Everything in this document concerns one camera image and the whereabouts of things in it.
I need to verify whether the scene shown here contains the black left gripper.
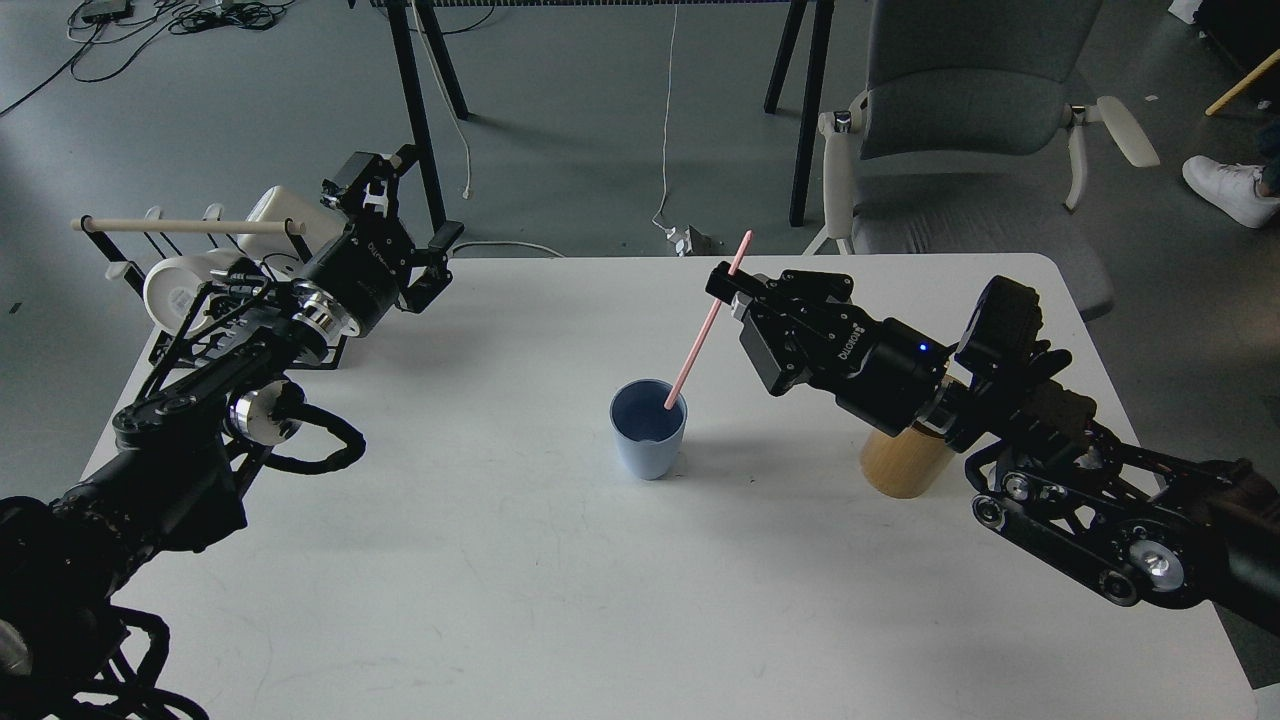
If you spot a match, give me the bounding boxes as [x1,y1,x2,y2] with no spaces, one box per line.
[300,143,465,337]

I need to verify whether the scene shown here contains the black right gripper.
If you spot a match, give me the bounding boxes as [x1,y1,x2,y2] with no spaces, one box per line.
[707,261,952,436]

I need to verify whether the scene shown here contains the light blue cup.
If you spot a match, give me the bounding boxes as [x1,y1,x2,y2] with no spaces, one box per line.
[609,379,689,480]

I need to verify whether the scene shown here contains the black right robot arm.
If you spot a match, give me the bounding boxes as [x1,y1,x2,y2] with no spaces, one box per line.
[707,263,1279,633]

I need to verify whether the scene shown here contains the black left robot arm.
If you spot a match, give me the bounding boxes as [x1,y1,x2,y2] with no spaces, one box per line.
[1,143,462,719]

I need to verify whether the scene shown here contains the white power plug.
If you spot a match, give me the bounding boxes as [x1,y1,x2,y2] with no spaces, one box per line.
[666,225,717,258]

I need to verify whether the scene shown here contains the white mug rear rack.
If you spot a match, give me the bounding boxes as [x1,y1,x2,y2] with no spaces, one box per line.
[239,186,347,273]

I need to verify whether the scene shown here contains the wooden cylinder holder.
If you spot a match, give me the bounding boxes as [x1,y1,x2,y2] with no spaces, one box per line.
[859,423,957,498]

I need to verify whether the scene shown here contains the white mug on rack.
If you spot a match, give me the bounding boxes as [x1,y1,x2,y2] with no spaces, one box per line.
[142,249,262,334]

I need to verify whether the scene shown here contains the grey office chair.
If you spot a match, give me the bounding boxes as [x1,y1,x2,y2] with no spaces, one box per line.
[806,1,1160,320]

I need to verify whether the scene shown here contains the black trestle table legs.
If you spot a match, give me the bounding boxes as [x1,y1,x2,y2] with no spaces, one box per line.
[349,0,835,237]

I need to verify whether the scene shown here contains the white sneaker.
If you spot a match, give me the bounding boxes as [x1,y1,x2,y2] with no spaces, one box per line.
[1181,155,1279,229]

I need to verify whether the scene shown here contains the wooden stick at right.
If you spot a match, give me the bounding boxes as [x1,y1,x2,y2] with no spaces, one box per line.
[1203,64,1271,117]

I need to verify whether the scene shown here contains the white hanging cable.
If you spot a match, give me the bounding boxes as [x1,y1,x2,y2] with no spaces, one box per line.
[652,4,681,237]

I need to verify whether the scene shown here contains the black wire cup rack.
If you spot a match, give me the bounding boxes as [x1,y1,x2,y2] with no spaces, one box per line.
[72,186,342,337]

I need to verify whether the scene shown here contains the black floor cables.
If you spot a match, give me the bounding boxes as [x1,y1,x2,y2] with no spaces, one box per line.
[0,0,297,119]

